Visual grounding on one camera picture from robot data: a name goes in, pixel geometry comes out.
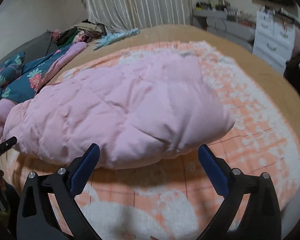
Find pink quilted jacket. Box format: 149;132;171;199
3;53;235;170

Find pile of mixed clothes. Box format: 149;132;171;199
52;20;107;48

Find blue floral pillow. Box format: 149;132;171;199
0;51;25;88

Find blue floral pink quilt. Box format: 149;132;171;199
0;42;88;142

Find orange white checked blanket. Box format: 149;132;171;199
5;40;300;240

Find grey pillow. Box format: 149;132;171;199
0;30;58;65

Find tan bed sheet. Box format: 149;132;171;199
52;24;300;239

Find light blue garment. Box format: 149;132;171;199
94;28;140;50

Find white drawer cabinet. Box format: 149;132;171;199
253;11;300;75

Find striped beige curtain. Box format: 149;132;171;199
85;0;192;31

